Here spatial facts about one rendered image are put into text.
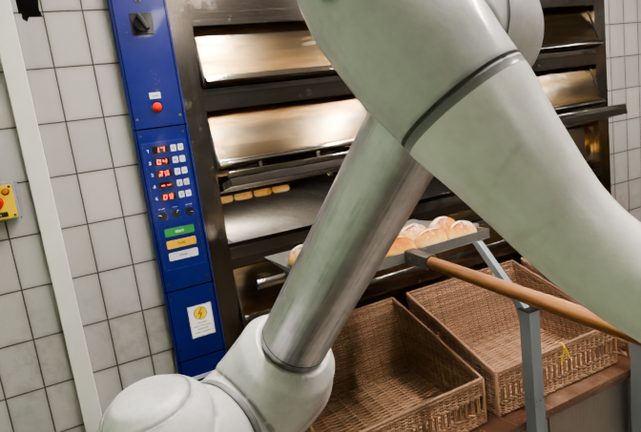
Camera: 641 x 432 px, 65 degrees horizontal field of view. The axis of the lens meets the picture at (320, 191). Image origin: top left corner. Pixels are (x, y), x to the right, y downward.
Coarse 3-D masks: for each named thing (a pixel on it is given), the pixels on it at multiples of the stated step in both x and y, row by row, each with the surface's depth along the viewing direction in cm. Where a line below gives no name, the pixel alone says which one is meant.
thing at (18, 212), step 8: (0, 184) 130; (8, 184) 131; (16, 184) 136; (0, 192) 130; (16, 192) 134; (8, 200) 131; (16, 200) 132; (8, 208) 131; (16, 208) 132; (0, 216) 131; (8, 216) 132; (16, 216) 133
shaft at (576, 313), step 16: (448, 272) 113; (464, 272) 109; (480, 272) 107; (496, 288) 100; (512, 288) 97; (528, 288) 95; (528, 304) 93; (544, 304) 90; (560, 304) 87; (576, 304) 85; (576, 320) 84; (592, 320) 81; (624, 336) 77
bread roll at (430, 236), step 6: (432, 228) 137; (420, 234) 136; (426, 234) 135; (432, 234) 135; (438, 234) 135; (444, 234) 136; (420, 240) 134; (426, 240) 134; (432, 240) 134; (438, 240) 134; (444, 240) 135; (420, 246) 134
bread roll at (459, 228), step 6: (456, 222) 140; (462, 222) 139; (468, 222) 140; (450, 228) 139; (456, 228) 138; (462, 228) 138; (468, 228) 139; (474, 228) 140; (450, 234) 138; (456, 234) 138; (462, 234) 138
